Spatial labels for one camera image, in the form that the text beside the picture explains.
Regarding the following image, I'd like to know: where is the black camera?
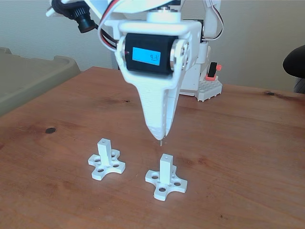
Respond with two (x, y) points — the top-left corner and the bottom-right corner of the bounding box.
(51, 0), (96, 33)

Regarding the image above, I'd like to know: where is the white red black servo wire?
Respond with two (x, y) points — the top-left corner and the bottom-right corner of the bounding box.
(97, 0), (125, 52)
(206, 0), (225, 40)

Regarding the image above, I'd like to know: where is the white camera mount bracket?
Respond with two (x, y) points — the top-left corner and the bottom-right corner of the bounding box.
(45, 0), (108, 24)

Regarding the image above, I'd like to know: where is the grey-green plastic bin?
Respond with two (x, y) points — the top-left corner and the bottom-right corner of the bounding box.
(0, 47), (81, 117)

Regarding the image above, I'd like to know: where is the white cross-base post stand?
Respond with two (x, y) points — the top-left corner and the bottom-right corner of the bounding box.
(87, 138), (126, 181)
(144, 154), (188, 201)

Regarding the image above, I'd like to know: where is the orange and black clamp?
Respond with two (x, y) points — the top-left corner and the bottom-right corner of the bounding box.
(206, 62), (222, 82)

